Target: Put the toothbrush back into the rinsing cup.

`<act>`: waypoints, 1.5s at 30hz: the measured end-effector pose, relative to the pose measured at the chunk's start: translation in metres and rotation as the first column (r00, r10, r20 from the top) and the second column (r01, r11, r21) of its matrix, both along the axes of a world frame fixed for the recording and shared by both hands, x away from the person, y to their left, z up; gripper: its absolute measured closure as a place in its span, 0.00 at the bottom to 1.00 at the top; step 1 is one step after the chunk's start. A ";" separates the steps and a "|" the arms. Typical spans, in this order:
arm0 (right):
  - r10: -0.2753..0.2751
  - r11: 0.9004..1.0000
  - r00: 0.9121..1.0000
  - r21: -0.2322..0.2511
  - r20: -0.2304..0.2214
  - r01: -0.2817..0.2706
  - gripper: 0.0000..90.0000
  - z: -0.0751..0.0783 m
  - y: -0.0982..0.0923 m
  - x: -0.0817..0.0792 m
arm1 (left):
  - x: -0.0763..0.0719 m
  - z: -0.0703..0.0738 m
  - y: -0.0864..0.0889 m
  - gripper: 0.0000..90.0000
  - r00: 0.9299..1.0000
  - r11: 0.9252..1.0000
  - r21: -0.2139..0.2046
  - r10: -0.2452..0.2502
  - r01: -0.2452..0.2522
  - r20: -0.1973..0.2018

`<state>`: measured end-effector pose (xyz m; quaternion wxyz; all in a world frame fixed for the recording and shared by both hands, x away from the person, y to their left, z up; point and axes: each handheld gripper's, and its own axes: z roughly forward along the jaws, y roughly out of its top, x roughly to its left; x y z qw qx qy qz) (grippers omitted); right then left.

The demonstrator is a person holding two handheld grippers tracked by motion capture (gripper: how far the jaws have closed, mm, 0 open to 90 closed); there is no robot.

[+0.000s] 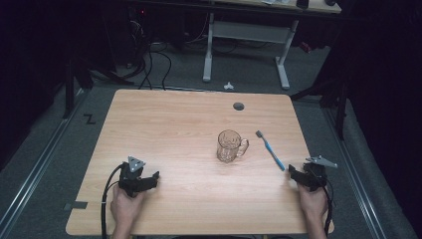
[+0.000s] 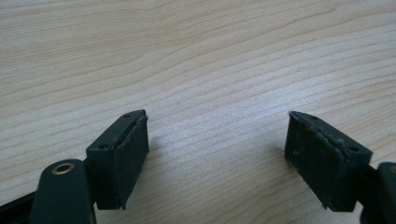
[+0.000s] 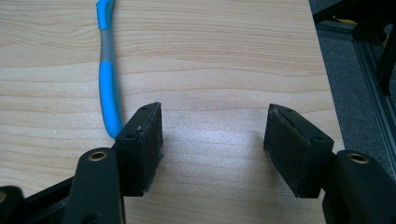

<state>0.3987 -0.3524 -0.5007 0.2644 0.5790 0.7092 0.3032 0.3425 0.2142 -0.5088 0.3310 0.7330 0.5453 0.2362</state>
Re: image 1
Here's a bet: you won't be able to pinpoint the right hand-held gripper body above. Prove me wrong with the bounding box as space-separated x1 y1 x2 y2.
302 154 338 193

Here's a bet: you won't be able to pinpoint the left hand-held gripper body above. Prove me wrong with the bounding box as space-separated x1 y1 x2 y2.
117 155 147 199

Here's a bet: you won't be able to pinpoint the grey tape strip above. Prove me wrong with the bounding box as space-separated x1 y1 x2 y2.
63 200 90 211

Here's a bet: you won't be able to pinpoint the metal floor rail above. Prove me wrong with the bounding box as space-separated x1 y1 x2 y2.
0 89 88 230
322 108 389 239

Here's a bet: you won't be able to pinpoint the blue toothbrush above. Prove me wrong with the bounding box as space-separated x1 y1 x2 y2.
255 129 287 172

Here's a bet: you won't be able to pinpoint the white metal desk frame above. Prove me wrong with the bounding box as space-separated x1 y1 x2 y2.
202 0 342 92

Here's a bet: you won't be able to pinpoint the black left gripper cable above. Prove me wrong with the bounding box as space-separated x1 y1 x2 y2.
101 163 126 239

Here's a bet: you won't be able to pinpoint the person's right hand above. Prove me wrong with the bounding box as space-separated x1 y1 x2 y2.
297 183 329 219

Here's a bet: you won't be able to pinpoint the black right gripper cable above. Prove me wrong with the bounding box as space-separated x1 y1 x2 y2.
321 177 334 237

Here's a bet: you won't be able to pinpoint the black metal stand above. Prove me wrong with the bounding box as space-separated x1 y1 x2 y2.
289 74 349 140
62 58 133 120

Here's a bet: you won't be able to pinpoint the person's left hand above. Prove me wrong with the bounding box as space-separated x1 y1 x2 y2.
109 183 145 231

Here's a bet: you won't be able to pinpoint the clear glass mug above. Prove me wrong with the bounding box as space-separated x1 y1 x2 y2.
216 128 250 164

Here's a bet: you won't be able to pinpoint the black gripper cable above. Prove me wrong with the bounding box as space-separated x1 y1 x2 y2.
321 177 334 237
101 163 126 239

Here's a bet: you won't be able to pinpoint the black floor cables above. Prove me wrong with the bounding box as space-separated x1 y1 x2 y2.
123 19 173 92

